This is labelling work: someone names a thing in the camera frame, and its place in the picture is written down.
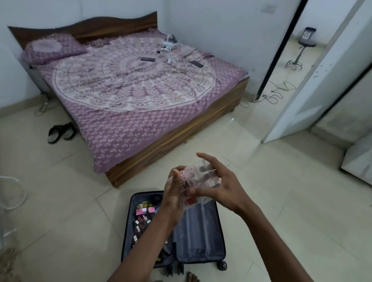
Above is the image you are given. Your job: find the brown wooden bed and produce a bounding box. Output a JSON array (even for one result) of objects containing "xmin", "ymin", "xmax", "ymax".
[{"xmin": 7, "ymin": 11, "xmax": 250, "ymax": 189}]

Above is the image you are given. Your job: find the dark blue open suitcase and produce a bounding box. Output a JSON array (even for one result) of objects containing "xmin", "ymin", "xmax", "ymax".
[{"xmin": 120, "ymin": 191, "xmax": 228, "ymax": 277}]

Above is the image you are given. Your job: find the pile of small cosmetic items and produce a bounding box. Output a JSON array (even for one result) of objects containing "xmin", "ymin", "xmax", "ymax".
[{"xmin": 130, "ymin": 200, "xmax": 175, "ymax": 263}]

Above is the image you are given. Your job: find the purple patterned pillow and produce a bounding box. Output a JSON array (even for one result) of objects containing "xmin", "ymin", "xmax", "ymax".
[{"xmin": 22, "ymin": 32, "xmax": 88, "ymax": 66}]

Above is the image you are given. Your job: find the black door frame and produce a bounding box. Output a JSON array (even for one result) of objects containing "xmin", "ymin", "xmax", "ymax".
[{"xmin": 255, "ymin": 0, "xmax": 309, "ymax": 101}]

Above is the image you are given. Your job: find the clear plastic chair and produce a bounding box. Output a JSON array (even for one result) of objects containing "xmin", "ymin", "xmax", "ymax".
[{"xmin": 0, "ymin": 174, "xmax": 28, "ymax": 247}]

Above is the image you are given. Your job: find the person's left forearm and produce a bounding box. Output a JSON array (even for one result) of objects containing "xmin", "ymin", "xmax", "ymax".
[{"xmin": 107, "ymin": 205, "xmax": 186, "ymax": 282}]

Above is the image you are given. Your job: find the black sandal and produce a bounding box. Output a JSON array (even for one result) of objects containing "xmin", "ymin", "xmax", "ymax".
[
  {"xmin": 63, "ymin": 122, "xmax": 78, "ymax": 141},
  {"xmin": 48, "ymin": 125, "xmax": 66, "ymax": 145}
]

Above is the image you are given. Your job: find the white cabinet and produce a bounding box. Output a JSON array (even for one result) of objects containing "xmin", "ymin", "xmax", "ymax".
[{"xmin": 339, "ymin": 136, "xmax": 372, "ymax": 187}]

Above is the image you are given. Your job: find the black swivel stool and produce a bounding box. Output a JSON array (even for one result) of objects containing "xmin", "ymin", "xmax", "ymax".
[{"xmin": 285, "ymin": 27, "xmax": 318, "ymax": 71}]

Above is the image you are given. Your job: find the person's left hand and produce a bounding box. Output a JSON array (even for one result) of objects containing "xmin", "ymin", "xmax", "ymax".
[{"xmin": 162, "ymin": 166, "xmax": 190, "ymax": 228}]

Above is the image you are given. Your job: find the person's right hand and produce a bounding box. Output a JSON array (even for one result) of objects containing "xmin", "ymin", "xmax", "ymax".
[{"xmin": 190, "ymin": 152, "xmax": 254, "ymax": 216}]

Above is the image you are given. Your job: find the purple mandala bedsheet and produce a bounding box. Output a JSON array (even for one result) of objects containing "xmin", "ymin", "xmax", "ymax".
[{"xmin": 28, "ymin": 28, "xmax": 249, "ymax": 175}]

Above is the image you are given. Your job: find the clear plastic organizer box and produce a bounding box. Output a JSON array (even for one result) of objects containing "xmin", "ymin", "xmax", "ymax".
[{"xmin": 174, "ymin": 159, "xmax": 223, "ymax": 213}]

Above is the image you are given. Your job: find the white door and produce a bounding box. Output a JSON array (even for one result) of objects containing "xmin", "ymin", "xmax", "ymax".
[{"xmin": 261, "ymin": 0, "xmax": 372, "ymax": 144}]

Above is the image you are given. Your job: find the white headset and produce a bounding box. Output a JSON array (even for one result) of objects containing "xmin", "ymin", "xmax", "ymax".
[{"xmin": 161, "ymin": 34, "xmax": 178, "ymax": 53}]

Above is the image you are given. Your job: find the pale floor cable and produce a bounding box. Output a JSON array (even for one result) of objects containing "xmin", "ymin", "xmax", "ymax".
[{"xmin": 34, "ymin": 98, "xmax": 59, "ymax": 117}]

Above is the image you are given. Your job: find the tangled black floor cable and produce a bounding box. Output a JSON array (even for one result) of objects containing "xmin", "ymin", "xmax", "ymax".
[{"xmin": 242, "ymin": 81, "xmax": 297, "ymax": 106}]

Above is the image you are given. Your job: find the person's right forearm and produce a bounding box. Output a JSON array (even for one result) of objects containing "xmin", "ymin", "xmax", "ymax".
[{"xmin": 237, "ymin": 200, "xmax": 315, "ymax": 282}]

